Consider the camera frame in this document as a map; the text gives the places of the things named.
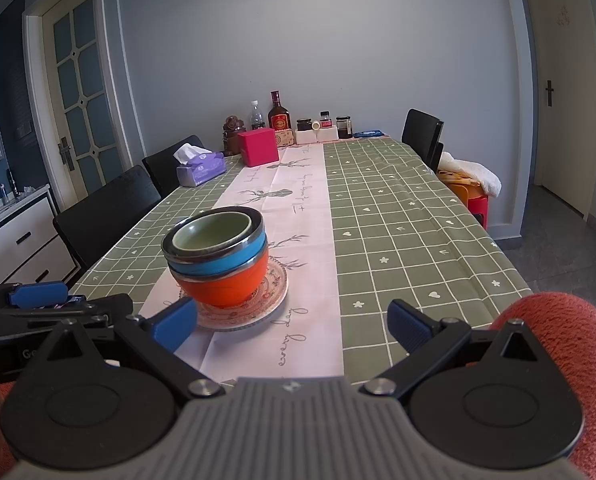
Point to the small red label bottle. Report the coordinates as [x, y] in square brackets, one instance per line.
[326, 120]

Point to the yellow cloth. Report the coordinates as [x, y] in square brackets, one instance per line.
[453, 176]

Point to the red plastic stool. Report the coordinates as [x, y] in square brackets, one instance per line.
[479, 210]

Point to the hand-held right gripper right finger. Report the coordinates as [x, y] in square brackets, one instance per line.
[409, 325]

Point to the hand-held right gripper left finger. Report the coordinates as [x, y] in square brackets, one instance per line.
[175, 325]

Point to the dark jar black lid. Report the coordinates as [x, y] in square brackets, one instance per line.
[304, 125]

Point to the wooden speaker box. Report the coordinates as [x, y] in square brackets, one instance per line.
[285, 137]

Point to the white fruit print plate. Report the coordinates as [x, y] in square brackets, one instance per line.
[230, 325]

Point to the brown figurine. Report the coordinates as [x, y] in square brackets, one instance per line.
[232, 127]

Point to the glass panel door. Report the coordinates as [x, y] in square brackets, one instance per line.
[82, 85]

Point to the white cabinet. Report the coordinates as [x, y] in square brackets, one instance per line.
[22, 240]

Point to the white storage box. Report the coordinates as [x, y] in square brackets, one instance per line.
[307, 137]
[328, 133]

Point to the purple tissue pack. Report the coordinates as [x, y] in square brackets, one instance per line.
[202, 170]

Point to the glass jar dark contents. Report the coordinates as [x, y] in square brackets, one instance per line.
[344, 129]

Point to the person's red fleece clothing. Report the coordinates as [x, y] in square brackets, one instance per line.
[568, 340]

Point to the brown liquor bottle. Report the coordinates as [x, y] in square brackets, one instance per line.
[279, 120]

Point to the white table runner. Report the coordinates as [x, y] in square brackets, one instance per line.
[308, 210]

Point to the white towel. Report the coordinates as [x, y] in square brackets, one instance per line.
[473, 172]

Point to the black chair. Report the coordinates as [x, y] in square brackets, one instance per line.
[165, 170]
[420, 132]
[102, 220]

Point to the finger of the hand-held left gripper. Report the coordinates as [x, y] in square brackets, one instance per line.
[27, 322]
[37, 296]

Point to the orange steel bowl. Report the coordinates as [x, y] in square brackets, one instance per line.
[222, 290]

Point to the orange plastic stool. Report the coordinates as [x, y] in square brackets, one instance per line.
[463, 192]

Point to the pink box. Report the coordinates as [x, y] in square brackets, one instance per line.
[258, 147]

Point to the green checked tablecloth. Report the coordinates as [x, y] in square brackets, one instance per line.
[403, 240]

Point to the blue steel bowl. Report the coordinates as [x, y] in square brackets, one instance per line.
[217, 265]

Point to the green ceramic bowl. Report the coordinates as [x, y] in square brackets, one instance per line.
[210, 232]

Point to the blue flat packet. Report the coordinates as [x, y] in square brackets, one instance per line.
[368, 134]

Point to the clear water bottle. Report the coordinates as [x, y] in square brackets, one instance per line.
[257, 117]

